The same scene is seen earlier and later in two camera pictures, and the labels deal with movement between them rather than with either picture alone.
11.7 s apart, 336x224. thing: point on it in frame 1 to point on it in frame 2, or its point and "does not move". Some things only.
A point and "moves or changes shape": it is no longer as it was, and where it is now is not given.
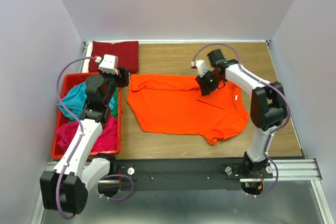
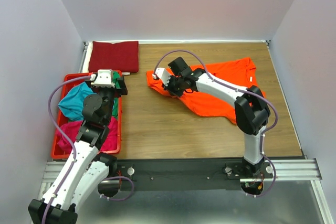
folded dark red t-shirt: (127, 52) does not move
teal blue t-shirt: (75, 99) does not move
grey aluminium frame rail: (85, 48) does not move
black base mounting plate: (181, 174) does not move
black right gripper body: (209, 76) to (175, 86)
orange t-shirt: (175, 104) moves or changes shape
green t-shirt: (114, 113) does not move
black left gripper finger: (124, 78) to (123, 86)
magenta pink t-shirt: (67, 132) does not move
